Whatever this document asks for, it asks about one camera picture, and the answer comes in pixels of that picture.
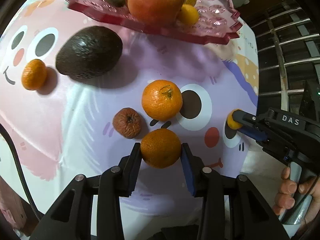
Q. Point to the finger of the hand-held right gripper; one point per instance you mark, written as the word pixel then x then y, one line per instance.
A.
pixel 246 118
pixel 257 135

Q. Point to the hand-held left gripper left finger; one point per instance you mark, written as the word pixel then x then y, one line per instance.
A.
pixel 133 175

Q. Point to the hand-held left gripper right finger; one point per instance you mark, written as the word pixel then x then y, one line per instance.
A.
pixel 188 175

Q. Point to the small orange tangerine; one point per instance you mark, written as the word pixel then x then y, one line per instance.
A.
pixel 230 123
pixel 188 14

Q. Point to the pink plastic fruit bowl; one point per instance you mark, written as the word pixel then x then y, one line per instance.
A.
pixel 215 27

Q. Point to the red apple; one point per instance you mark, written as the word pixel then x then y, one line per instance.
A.
pixel 155 2

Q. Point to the person's right hand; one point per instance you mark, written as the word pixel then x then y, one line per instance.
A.
pixel 285 192

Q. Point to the wrinkled brown fruit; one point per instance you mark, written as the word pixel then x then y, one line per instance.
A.
pixel 127 123

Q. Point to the cartoon printed tablecloth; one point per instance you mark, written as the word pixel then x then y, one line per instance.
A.
pixel 82 120

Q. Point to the orange tangerine with stem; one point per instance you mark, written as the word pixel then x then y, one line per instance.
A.
pixel 162 101

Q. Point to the metal window bars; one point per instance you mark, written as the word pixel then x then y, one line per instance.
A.
pixel 287 42

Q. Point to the dark avocado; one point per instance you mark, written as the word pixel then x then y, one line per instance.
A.
pixel 88 52

